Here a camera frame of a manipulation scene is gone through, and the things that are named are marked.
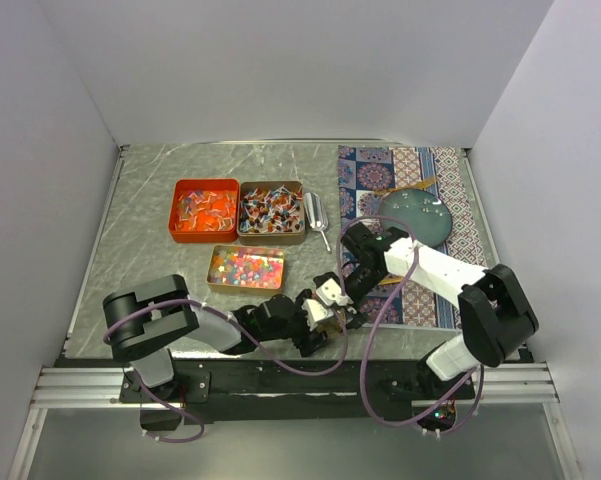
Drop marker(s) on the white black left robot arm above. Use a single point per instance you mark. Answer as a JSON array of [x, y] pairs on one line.
[[143, 321]]

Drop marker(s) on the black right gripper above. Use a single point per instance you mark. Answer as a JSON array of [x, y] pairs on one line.
[[357, 303]]

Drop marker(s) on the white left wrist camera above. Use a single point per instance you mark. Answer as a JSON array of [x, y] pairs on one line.
[[317, 313]]

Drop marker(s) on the teal ceramic plate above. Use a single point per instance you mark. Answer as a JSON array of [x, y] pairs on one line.
[[425, 213]]

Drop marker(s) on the gold jar lid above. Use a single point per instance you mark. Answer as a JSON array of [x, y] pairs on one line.
[[334, 327]]

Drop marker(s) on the silver metal scoop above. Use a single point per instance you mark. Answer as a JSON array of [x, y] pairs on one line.
[[316, 215]]

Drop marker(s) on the beige tin of small lollipops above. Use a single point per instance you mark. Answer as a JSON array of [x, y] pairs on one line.
[[271, 213]]

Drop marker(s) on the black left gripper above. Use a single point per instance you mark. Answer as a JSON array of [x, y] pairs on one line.
[[303, 342]]

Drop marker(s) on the black aluminium mounting rail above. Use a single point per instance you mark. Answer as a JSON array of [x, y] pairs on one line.
[[245, 389]]

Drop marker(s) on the patterned blue placemat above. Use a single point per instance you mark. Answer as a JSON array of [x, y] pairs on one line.
[[361, 170]]

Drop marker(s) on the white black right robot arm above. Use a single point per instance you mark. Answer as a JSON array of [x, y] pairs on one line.
[[495, 314]]

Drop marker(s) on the gold tin of star candies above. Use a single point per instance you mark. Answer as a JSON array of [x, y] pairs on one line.
[[246, 269]]

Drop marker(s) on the orange tin of lollipops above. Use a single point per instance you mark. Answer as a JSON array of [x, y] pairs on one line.
[[204, 210]]

